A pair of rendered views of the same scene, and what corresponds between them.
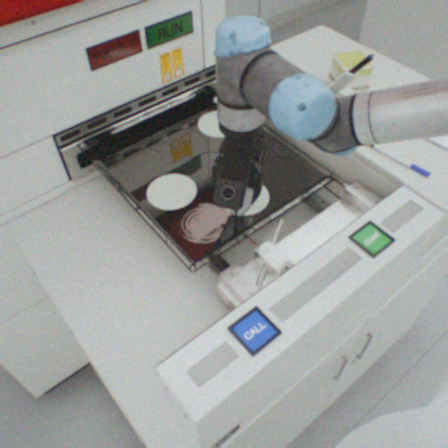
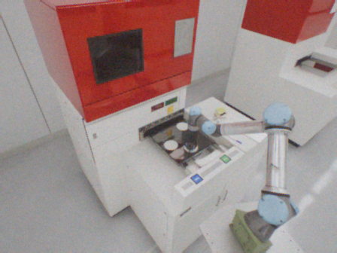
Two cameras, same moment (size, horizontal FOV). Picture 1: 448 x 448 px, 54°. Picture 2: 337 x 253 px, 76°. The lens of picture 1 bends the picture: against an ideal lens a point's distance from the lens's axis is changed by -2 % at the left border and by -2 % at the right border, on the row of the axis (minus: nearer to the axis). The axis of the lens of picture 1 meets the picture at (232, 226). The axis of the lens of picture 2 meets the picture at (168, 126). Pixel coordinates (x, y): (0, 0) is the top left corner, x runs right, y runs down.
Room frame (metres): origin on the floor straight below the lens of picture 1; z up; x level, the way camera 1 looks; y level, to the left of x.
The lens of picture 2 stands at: (-0.49, 0.15, 2.01)
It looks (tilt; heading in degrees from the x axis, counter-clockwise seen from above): 40 degrees down; 0
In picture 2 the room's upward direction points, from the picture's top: 2 degrees clockwise
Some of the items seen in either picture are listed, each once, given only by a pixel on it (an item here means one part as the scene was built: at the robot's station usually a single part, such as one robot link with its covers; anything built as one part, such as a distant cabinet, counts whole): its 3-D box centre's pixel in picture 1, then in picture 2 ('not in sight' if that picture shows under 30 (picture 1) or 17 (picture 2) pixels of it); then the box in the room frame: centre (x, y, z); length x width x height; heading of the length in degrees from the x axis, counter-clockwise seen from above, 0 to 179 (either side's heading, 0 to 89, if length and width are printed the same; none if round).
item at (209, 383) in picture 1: (313, 303); (210, 175); (0.37, -0.14, 0.89); 0.55 x 0.09 x 0.14; 129
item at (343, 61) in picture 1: (350, 72); (220, 113); (0.90, -0.27, 1.00); 0.07 x 0.07 x 0.07; 13
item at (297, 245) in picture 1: (304, 250); (207, 162); (0.50, -0.14, 0.87); 0.36 x 0.08 x 0.03; 129
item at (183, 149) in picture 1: (211, 168); (181, 138); (0.69, 0.04, 0.90); 0.34 x 0.34 x 0.01; 39
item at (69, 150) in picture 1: (151, 125); (162, 126); (0.85, 0.19, 0.89); 0.44 x 0.02 x 0.10; 129
